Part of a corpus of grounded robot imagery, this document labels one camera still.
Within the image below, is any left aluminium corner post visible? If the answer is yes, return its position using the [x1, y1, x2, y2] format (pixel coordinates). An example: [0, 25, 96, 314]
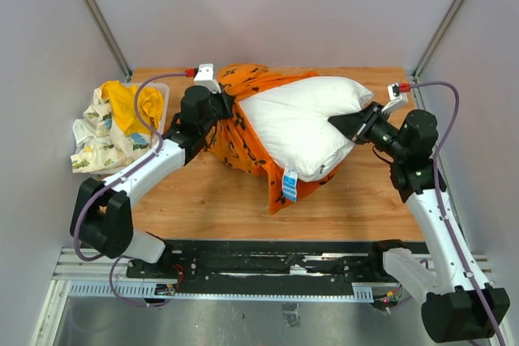
[82, 0, 133, 81]

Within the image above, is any white pillow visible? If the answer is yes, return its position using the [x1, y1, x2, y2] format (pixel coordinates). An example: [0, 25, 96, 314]
[239, 76, 374, 182]

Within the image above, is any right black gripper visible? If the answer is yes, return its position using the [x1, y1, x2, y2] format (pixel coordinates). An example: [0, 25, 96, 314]
[331, 100, 409, 161]

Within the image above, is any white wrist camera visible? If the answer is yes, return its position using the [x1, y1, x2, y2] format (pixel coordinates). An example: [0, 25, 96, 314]
[382, 83, 409, 116]
[193, 63, 221, 94]

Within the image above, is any aluminium corner post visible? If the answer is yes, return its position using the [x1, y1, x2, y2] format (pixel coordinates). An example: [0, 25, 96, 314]
[82, 0, 133, 81]
[410, 0, 467, 80]

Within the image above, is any grey slotted cable duct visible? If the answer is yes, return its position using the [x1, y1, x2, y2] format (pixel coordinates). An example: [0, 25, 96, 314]
[67, 280, 375, 303]

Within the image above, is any orange black-patterned plush pillowcase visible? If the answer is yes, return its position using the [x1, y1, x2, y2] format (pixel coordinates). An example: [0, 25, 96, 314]
[208, 63, 341, 214]

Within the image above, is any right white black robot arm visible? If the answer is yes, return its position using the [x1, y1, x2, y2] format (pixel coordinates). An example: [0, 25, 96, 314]
[328, 103, 510, 344]

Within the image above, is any white plastic bin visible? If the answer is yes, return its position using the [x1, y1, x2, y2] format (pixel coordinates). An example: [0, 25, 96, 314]
[89, 82, 170, 176]

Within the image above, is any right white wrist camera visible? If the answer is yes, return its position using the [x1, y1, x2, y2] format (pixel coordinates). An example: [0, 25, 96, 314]
[382, 83, 409, 116]

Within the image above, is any blue white pillow label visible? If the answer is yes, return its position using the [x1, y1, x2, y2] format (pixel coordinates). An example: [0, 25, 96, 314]
[281, 167, 298, 203]

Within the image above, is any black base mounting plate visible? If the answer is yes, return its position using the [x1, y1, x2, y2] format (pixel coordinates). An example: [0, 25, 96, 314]
[126, 240, 396, 297]

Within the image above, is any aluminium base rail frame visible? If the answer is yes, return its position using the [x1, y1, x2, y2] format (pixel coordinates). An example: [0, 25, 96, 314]
[30, 74, 516, 346]

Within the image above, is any yellow and white floral cloth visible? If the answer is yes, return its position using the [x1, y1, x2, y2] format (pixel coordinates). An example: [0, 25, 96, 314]
[70, 80, 165, 174]

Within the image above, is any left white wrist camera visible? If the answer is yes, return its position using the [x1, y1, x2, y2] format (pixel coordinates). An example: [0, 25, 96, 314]
[193, 63, 221, 94]

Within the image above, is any right aluminium corner post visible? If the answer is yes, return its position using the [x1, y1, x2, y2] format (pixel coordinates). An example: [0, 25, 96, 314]
[410, 0, 467, 80]

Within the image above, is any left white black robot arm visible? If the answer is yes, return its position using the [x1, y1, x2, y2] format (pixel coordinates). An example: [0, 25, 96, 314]
[70, 85, 234, 278]

